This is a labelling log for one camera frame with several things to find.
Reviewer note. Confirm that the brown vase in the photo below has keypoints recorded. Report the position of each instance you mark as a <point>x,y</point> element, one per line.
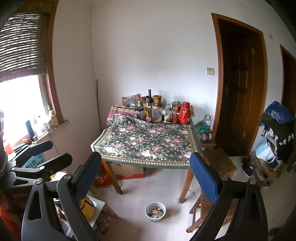
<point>157,100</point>

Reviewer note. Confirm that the thin wooden stick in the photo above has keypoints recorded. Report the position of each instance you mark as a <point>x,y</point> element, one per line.
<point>98,104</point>

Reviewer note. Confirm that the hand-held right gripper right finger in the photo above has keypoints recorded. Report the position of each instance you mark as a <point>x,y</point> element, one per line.
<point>204,178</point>

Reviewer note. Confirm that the floral green tablecloth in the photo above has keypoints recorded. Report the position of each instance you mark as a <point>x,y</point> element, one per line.
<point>143,141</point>

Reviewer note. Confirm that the printed snack bag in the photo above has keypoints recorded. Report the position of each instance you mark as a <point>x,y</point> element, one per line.
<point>130,100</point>

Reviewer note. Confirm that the yellow-green knobbly ball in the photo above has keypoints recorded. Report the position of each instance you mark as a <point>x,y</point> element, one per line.
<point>167,118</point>

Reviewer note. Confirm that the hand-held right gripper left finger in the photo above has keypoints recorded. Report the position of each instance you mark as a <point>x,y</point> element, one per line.
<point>86,176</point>

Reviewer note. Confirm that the blue plastic bag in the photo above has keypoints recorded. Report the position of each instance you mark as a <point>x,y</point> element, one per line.
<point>34,162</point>

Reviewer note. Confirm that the orange plastic bag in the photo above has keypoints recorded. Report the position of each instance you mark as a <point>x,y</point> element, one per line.
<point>104,180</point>

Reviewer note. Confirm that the dark wine bottle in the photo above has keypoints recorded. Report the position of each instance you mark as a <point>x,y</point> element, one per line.
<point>149,97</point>

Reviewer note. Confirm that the red canister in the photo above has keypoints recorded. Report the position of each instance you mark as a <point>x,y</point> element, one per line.
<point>143,100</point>

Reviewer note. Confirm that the red thermos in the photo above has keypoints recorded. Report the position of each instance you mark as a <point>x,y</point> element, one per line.
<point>184,113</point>

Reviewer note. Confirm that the white bowl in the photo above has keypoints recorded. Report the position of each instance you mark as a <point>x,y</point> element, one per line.
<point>155,220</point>

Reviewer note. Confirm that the brown wooden door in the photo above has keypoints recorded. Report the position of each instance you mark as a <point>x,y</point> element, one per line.
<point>289,81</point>
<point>238,92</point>

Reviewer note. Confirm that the wooden table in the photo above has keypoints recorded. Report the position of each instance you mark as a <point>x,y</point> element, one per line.
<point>186,185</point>

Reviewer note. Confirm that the cardboard box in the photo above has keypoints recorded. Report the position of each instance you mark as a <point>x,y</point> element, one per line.
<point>127,172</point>

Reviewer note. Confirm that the clear plastic bottle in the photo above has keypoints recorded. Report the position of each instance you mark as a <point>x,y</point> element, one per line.
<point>38,126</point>

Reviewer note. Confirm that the pile of clothes and bags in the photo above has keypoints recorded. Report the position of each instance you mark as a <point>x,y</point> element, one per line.
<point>283,139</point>

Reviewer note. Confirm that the maroon printed bag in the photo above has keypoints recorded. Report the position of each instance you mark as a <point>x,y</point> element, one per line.
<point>120,110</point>

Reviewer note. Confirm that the tall wooden stool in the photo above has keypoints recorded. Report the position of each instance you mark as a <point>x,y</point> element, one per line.
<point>219,162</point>

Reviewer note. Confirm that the red sauce bottle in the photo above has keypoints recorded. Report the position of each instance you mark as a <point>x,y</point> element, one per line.
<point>176,115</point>

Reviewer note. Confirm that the brown window blind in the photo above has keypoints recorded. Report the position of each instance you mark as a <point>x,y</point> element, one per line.
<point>23,46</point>

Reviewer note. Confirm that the clear jar of nuts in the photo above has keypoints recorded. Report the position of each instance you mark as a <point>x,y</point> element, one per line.
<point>157,114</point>

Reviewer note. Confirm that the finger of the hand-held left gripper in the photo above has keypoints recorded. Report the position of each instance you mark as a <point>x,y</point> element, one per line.
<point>57,162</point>
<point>40,146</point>

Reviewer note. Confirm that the blue patterned cloth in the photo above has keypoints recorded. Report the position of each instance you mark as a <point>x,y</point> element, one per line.
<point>278,112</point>

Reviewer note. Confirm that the yellow bag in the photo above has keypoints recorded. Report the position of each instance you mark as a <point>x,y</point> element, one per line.
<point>87,208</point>

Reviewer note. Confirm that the empty glass jar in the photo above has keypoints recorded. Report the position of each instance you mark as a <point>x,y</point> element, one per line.
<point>207,120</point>

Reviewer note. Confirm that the white blue paper bag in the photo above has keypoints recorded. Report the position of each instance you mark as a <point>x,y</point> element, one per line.
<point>263,148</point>

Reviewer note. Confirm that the low wooden stool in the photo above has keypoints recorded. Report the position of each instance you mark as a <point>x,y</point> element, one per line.
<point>203,208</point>

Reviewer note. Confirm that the small wooden stool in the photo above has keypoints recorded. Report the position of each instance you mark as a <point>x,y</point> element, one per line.
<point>208,145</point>

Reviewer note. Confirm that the teal bottle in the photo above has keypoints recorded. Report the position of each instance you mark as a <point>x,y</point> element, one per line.
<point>29,129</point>

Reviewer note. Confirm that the beige light switch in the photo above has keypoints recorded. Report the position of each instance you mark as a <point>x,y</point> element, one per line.
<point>210,71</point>

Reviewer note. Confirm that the clear bottle yellow label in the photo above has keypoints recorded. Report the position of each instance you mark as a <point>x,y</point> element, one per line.
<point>148,111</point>

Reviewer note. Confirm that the metal can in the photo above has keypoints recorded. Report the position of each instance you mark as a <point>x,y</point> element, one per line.
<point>207,136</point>

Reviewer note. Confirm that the green cloth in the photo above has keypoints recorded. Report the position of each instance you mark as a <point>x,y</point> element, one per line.
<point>202,127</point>

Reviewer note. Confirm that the brown window frame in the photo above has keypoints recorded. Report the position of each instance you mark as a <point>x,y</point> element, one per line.
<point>52,88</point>

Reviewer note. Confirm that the yellow oil bottle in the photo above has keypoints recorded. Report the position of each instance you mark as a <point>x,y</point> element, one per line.
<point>53,115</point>

